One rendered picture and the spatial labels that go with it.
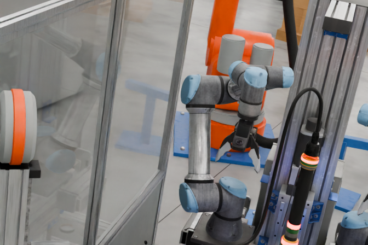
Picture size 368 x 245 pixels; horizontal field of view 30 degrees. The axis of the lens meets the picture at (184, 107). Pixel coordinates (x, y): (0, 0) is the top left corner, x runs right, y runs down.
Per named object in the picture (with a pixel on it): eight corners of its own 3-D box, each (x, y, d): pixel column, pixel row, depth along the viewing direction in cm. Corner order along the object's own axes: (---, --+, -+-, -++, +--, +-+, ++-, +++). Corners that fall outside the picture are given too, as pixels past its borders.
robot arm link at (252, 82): (262, 65, 228) (272, 74, 221) (256, 95, 232) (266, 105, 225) (240, 64, 226) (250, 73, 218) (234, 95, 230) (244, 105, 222)
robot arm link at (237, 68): (253, 81, 243) (266, 92, 233) (224, 80, 239) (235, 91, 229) (258, 59, 240) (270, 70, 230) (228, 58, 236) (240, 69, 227)
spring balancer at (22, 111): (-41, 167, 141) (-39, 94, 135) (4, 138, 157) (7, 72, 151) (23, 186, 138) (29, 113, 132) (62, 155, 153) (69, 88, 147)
